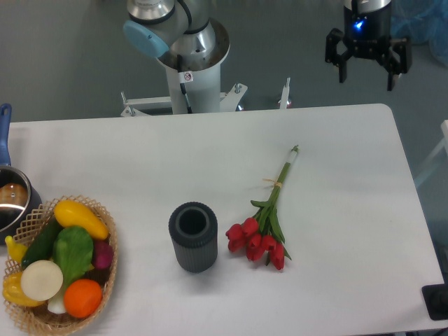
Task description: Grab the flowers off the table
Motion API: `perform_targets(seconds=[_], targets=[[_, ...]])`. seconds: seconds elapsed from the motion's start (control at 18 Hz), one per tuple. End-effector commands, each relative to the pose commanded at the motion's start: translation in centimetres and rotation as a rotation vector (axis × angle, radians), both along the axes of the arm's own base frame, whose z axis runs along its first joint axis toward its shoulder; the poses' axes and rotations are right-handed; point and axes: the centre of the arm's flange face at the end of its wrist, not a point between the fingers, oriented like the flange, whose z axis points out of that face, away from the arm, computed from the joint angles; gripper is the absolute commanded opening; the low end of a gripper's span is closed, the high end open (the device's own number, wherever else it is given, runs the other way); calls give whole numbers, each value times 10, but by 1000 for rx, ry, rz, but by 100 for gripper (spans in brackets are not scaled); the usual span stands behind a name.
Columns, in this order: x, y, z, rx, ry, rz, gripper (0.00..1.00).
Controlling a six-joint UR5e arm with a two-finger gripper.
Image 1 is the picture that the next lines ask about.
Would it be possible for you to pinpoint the orange fruit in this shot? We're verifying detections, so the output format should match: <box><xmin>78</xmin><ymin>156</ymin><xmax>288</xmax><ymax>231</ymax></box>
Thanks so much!
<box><xmin>64</xmin><ymin>279</ymin><xmax>102</xmax><ymax>319</ymax></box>

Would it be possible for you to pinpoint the blue plastic bag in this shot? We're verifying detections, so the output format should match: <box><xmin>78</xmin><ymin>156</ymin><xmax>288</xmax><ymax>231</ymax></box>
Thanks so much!
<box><xmin>391</xmin><ymin>0</ymin><xmax>447</xmax><ymax>67</ymax></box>

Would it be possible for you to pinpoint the yellow bell pepper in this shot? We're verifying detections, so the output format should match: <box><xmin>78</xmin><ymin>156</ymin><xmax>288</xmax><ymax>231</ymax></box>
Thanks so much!
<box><xmin>2</xmin><ymin>272</ymin><xmax>45</xmax><ymax>307</ymax></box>

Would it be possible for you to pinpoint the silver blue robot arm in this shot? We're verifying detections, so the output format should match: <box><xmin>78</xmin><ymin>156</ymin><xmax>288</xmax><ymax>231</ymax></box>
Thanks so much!
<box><xmin>123</xmin><ymin>1</ymin><xmax>412</xmax><ymax>90</ymax></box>

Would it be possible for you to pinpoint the woven wicker basket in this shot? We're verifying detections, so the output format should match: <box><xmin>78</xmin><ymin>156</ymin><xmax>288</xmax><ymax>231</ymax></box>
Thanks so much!
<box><xmin>3</xmin><ymin>195</ymin><xmax>118</xmax><ymax>335</ymax></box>

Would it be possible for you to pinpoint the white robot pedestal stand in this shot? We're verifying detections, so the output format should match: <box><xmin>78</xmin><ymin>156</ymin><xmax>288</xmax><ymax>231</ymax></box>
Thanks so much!
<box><xmin>120</xmin><ymin>62</ymin><xmax>249</xmax><ymax>117</ymax></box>

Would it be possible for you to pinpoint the yellow squash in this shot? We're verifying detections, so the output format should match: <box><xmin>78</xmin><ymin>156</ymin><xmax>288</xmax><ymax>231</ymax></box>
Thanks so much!
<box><xmin>53</xmin><ymin>199</ymin><xmax>109</xmax><ymax>240</ymax></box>

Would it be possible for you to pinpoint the green lettuce leaf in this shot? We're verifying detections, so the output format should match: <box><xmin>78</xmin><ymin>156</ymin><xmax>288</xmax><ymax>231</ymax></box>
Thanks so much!
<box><xmin>52</xmin><ymin>226</ymin><xmax>94</xmax><ymax>290</ymax></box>

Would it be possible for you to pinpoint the blue handled saucepan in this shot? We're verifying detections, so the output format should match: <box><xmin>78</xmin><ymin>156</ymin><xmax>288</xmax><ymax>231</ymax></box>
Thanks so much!
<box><xmin>1</xmin><ymin>104</ymin><xmax>41</xmax><ymax>246</ymax></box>

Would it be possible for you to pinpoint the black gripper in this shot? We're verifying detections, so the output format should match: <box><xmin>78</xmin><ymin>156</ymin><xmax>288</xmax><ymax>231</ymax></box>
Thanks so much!
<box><xmin>325</xmin><ymin>0</ymin><xmax>412</xmax><ymax>91</ymax></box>

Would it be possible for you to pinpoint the dark grey ribbed vase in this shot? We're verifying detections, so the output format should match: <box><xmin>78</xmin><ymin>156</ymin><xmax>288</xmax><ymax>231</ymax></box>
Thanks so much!
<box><xmin>168</xmin><ymin>202</ymin><xmax>218</xmax><ymax>273</ymax></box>

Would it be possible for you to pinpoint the white round onion slice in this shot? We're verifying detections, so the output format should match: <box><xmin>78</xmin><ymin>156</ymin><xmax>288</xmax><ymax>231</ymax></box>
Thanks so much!
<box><xmin>20</xmin><ymin>260</ymin><xmax>63</xmax><ymax>301</ymax></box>

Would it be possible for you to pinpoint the green cucumber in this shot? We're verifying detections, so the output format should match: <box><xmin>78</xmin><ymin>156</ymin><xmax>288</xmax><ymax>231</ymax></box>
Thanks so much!
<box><xmin>21</xmin><ymin>217</ymin><xmax>62</xmax><ymax>269</ymax></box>

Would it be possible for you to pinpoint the red tulip bouquet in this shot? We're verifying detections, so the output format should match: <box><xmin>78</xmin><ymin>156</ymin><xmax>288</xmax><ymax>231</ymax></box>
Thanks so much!
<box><xmin>225</xmin><ymin>145</ymin><xmax>300</xmax><ymax>271</ymax></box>

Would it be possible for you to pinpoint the purple red onion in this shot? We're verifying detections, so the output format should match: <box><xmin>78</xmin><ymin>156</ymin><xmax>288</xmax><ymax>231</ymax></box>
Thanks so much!
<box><xmin>92</xmin><ymin>241</ymin><xmax>114</xmax><ymax>270</ymax></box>

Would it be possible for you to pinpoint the black device at table edge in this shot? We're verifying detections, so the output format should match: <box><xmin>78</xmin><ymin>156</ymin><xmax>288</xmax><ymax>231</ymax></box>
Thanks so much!
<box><xmin>421</xmin><ymin>283</ymin><xmax>448</xmax><ymax>321</ymax></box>

